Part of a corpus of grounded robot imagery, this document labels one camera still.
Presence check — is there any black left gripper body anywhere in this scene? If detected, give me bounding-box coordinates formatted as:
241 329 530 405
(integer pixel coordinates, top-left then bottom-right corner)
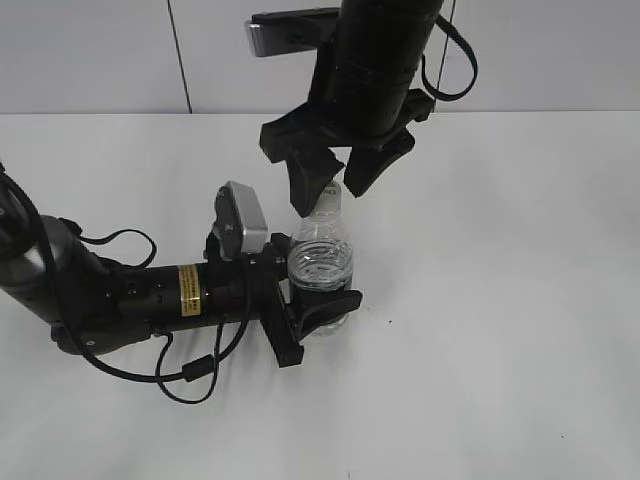
242 239 304 368

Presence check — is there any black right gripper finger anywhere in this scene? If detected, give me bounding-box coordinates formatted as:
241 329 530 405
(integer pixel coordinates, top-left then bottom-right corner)
286 148 344 217
344 129 415 198

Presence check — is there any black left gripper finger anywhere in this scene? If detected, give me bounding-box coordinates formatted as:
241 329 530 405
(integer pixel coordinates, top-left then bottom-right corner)
270 232 295 264
291 288 363 340

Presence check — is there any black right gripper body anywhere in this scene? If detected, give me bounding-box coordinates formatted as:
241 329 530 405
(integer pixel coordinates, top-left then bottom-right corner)
259 89 431 163

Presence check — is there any clear cestbon water bottle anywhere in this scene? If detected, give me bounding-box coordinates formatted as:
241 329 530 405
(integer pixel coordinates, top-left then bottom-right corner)
286 179 355 339

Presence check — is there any white green bottle cap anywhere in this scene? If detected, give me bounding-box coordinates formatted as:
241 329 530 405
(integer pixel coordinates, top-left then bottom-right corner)
316 180 342 216

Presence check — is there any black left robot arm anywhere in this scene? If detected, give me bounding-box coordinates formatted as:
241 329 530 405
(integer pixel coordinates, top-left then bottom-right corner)
1 176 362 367

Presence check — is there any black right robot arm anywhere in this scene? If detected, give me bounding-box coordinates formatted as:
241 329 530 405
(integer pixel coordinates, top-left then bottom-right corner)
259 1 442 217

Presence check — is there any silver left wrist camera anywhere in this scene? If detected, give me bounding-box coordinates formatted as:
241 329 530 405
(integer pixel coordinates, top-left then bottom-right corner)
205 180 268 261

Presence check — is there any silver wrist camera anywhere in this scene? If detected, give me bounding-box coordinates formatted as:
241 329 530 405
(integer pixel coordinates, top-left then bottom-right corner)
245 7 339 58
205 180 268 261

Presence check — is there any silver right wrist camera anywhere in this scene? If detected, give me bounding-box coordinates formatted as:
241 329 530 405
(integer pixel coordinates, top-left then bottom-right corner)
245 7 339 58

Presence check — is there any black left camera cable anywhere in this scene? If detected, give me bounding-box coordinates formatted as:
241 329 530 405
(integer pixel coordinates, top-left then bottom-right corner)
0 169 251 404

